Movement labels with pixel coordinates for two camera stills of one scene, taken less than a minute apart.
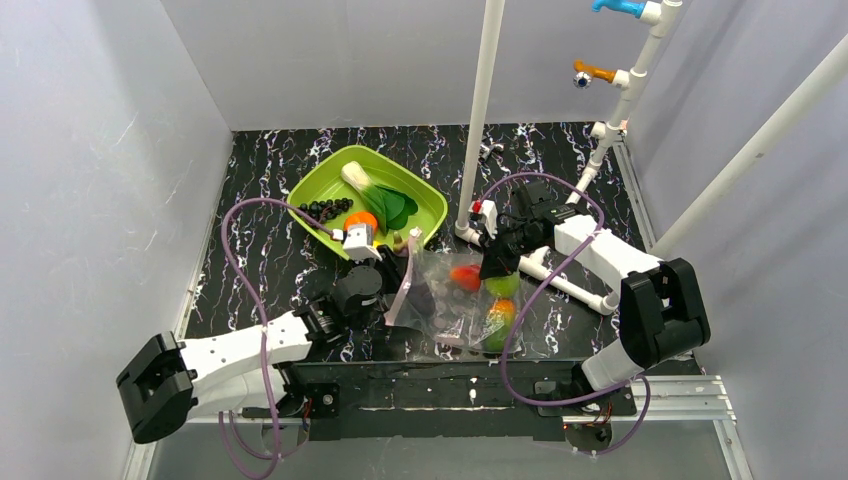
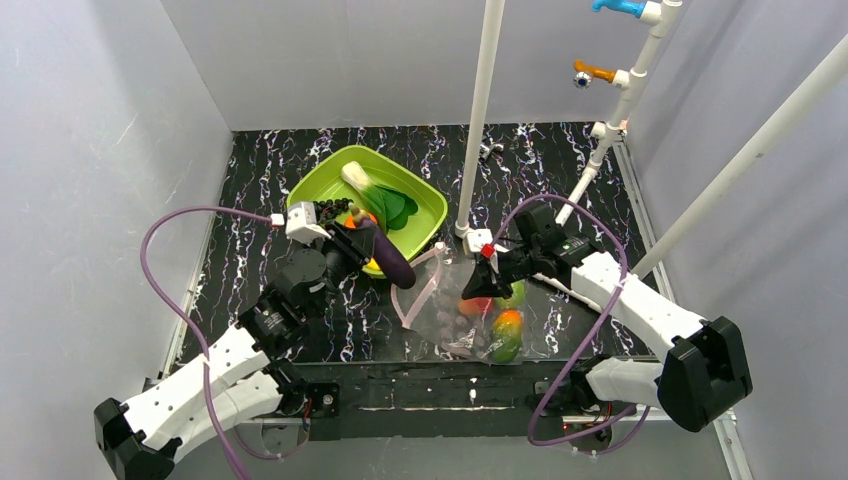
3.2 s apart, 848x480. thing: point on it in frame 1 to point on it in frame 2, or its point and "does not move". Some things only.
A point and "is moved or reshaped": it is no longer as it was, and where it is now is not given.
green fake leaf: x=392 y=208 does not move
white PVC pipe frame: x=657 y=14 does not move
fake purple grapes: x=327 y=209 does not move
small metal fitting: x=489 y=147 does not move
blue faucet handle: x=631 y=7 does not move
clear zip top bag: x=444 y=299 is moved or reshaped
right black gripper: x=500 y=246 to x=502 y=265
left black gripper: x=398 y=276 to x=357 y=240
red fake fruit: x=465 y=277 to x=476 y=306
